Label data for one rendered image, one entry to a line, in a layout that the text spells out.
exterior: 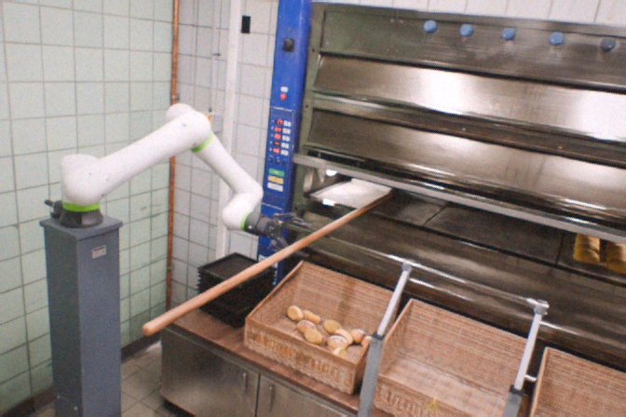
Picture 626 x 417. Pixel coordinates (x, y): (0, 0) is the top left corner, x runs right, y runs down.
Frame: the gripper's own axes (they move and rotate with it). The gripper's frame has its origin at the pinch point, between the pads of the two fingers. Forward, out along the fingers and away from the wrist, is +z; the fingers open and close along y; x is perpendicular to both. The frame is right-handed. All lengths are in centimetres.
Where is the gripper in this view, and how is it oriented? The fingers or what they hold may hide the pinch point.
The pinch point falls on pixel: (305, 239)
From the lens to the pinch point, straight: 192.7
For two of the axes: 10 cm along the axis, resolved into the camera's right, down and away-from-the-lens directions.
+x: -4.9, 2.2, -8.4
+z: 8.6, 2.5, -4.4
